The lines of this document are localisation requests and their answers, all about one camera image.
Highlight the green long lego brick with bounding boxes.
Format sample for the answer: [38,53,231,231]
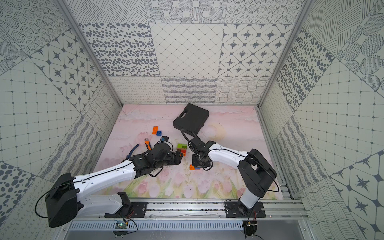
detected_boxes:
[177,144,188,149]

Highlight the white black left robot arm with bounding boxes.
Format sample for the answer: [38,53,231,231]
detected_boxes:
[45,142,184,228]

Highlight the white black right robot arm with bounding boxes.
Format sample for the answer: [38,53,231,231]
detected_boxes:
[188,137,277,211]

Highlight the black plastic carrying case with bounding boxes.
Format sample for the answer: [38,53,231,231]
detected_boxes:
[173,103,210,136]

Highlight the left controller board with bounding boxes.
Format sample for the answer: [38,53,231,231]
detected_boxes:
[113,222,129,237]

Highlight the controller board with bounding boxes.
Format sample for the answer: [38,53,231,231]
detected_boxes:
[243,220,258,236]
[113,222,129,237]

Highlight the right controller board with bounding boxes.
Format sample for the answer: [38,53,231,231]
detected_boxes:
[243,220,258,236]

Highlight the orange handled tool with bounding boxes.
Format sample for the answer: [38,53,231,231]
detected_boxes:
[145,138,152,151]

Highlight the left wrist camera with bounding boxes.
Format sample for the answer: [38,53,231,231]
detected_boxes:
[160,136,169,142]

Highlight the blue handled pliers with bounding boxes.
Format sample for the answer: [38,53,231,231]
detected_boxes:
[126,144,139,160]

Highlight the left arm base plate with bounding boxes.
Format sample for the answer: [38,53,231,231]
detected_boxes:
[104,202,148,219]

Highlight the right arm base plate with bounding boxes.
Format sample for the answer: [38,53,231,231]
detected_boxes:
[224,201,266,218]

